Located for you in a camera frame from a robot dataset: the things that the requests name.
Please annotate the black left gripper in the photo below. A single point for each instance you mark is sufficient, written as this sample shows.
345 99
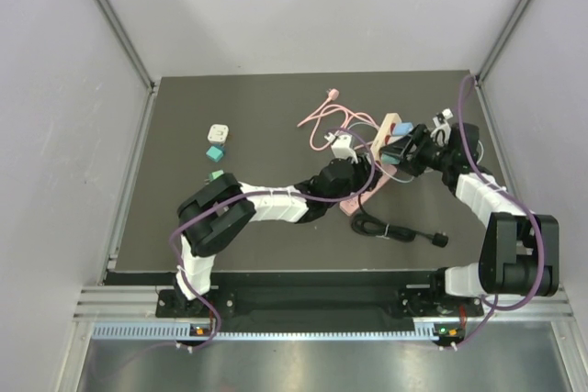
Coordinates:
363 170

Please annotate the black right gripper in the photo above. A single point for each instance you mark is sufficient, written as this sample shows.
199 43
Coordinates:
420 138

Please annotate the light teal usb charger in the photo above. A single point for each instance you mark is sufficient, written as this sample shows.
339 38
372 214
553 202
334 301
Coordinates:
390 160

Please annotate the beige red power strip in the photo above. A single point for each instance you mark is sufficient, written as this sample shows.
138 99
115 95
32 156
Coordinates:
384 135

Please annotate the pink power strip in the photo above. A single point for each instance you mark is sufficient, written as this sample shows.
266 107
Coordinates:
350 206

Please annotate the green usb charger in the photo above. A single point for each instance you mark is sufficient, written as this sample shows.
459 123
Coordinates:
213 176

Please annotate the white square plug adapter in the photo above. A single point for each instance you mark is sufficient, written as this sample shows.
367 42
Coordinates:
218 134

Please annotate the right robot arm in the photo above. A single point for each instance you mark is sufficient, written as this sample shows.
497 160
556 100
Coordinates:
520 250

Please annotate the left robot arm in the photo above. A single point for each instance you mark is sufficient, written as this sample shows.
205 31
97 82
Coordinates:
212 218

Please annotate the blue usb charger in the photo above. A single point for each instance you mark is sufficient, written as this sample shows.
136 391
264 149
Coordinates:
402 129

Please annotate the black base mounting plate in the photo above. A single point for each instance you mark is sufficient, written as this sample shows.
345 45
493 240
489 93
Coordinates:
332 301

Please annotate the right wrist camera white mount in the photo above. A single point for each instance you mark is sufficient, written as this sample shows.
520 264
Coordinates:
443 123

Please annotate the pink round wall plug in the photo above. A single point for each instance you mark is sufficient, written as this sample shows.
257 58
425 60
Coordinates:
331 95

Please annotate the slotted grey cable duct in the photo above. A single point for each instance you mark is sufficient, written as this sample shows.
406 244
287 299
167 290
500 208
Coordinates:
188 332

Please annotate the aluminium frame rail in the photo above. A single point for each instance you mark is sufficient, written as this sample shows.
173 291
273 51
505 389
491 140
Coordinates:
146 313

